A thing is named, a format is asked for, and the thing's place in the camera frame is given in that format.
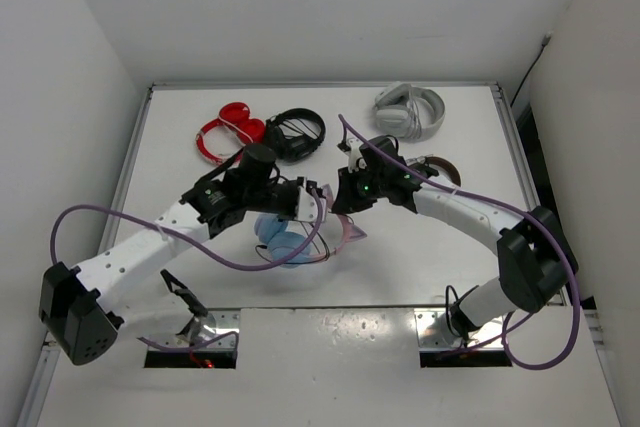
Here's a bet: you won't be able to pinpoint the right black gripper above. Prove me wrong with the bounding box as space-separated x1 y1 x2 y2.
333 164 387 214

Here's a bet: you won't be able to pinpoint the black headphone audio cable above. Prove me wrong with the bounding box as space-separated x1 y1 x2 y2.
254 186 346 266

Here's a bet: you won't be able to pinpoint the pink blue cat-ear headphones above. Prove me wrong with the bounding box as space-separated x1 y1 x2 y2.
254 214 367 268

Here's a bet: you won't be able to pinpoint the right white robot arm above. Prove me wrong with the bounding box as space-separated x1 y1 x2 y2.
332 136 578 340

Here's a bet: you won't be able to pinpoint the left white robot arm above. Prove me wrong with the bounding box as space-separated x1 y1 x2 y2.
39 143 318 366

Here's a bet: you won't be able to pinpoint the black headphones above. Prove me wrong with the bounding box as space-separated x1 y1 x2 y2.
262 108 326 163

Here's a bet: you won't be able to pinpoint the red headphones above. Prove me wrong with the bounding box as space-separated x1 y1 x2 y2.
195 102 266 166

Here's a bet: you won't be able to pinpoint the brown silver headphones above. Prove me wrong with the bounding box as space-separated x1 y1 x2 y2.
407 155 462 187

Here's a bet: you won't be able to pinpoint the white grey headphones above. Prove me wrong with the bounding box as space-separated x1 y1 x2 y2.
374 82 446 141

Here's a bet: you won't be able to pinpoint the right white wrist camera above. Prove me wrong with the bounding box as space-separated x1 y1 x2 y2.
337 138 363 172

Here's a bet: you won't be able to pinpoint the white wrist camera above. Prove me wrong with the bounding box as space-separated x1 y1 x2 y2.
337 138 363 172
294 177 327 223

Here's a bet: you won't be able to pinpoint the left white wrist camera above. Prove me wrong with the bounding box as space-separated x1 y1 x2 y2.
294 177 327 223

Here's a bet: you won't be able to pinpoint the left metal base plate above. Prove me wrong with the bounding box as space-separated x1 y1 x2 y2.
176 310 241 350

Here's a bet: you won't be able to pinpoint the metal base plate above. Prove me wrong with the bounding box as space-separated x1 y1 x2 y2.
414 307 504 353
176 310 241 350

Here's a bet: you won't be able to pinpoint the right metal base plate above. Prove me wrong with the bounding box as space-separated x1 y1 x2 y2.
414 307 504 353

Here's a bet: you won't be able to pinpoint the black wall cable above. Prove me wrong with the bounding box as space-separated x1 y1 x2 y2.
509 32 553 108

